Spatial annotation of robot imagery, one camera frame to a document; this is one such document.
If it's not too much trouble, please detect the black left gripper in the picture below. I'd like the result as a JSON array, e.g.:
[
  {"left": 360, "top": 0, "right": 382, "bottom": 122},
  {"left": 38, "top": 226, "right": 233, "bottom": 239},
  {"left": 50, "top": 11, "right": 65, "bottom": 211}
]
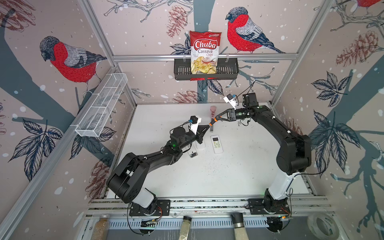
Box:
[{"left": 178, "top": 124, "right": 209, "bottom": 151}]

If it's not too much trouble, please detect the white remote control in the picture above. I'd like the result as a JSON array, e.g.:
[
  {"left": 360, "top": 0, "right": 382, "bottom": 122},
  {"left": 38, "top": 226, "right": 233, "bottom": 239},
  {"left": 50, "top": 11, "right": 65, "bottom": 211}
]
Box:
[
  {"left": 211, "top": 136, "right": 224, "bottom": 154},
  {"left": 196, "top": 136, "right": 206, "bottom": 151}
]

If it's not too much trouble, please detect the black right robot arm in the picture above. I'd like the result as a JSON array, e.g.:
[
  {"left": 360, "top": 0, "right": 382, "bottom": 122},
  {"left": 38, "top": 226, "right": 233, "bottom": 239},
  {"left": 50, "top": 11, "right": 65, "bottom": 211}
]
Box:
[{"left": 209, "top": 93, "right": 312, "bottom": 212}]

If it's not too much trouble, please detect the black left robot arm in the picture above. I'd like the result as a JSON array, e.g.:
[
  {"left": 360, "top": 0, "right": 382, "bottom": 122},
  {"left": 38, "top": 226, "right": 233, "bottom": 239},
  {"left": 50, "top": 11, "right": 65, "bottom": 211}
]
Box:
[{"left": 106, "top": 125, "right": 210, "bottom": 209}]

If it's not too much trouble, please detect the Chuba cassava chips bag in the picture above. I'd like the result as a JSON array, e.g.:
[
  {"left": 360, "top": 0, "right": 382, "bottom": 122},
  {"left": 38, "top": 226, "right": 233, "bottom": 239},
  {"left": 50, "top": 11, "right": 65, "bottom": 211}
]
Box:
[{"left": 190, "top": 32, "right": 222, "bottom": 74}]

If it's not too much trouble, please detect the slim seed bottle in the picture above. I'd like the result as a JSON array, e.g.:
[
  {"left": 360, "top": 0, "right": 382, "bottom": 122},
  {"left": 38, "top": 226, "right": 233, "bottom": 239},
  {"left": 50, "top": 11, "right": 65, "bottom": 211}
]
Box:
[{"left": 179, "top": 216, "right": 192, "bottom": 240}]

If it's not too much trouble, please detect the black-capped grain jar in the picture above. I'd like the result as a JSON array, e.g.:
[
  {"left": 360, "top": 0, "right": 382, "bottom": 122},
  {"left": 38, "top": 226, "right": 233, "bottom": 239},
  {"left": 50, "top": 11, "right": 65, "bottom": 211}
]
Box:
[{"left": 230, "top": 212, "right": 249, "bottom": 240}]

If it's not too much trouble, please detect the glass jar of grains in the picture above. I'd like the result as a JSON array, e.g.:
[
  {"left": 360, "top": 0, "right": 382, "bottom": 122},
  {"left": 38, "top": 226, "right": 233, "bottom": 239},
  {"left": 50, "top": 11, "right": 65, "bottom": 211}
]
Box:
[{"left": 91, "top": 215, "right": 110, "bottom": 240}]

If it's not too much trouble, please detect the clear tape roll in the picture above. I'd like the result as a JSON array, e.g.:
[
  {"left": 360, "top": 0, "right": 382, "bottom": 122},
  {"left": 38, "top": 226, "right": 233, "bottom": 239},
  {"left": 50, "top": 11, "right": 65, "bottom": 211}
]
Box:
[{"left": 307, "top": 213, "right": 340, "bottom": 240}]

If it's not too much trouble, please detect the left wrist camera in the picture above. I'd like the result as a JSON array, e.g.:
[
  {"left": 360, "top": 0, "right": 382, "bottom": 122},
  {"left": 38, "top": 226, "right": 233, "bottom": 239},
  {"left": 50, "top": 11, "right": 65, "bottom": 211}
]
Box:
[{"left": 189, "top": 116, "right": 202, "bottom": 135}]

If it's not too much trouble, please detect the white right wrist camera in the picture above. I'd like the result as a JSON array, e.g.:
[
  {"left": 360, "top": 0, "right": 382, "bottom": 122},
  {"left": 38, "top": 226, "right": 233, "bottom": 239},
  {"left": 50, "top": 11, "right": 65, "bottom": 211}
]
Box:
[{"left": 224, "top": 94, "right": 237, "bottom": 109}]

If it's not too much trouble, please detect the black wall basket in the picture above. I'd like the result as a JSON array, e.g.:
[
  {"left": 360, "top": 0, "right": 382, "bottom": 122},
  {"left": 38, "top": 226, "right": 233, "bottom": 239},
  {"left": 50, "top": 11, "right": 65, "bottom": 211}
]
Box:
[{"left": 174, "top": 58, "right": 239, "bottom": 81}]

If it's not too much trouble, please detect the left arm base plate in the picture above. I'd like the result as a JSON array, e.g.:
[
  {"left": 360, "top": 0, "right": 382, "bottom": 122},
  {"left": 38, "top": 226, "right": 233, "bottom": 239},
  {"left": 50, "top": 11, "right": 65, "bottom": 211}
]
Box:
[{"left": 129, "top": 199, "right": 171, "bottom": 217}]

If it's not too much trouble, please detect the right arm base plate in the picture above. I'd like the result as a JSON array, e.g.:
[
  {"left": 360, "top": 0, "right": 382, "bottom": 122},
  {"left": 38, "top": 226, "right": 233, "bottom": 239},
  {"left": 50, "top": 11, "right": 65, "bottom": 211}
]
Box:
[{"left": 246, "top": 197, "right": 291, "bottom": 215}]

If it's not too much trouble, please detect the white wire mesh shelf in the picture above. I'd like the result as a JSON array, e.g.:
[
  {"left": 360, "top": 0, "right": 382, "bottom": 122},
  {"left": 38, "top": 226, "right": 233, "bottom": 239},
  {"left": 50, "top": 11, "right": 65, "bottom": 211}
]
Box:
[{"left": 75, "top": 73, "right": 128, "bottom": 138}]

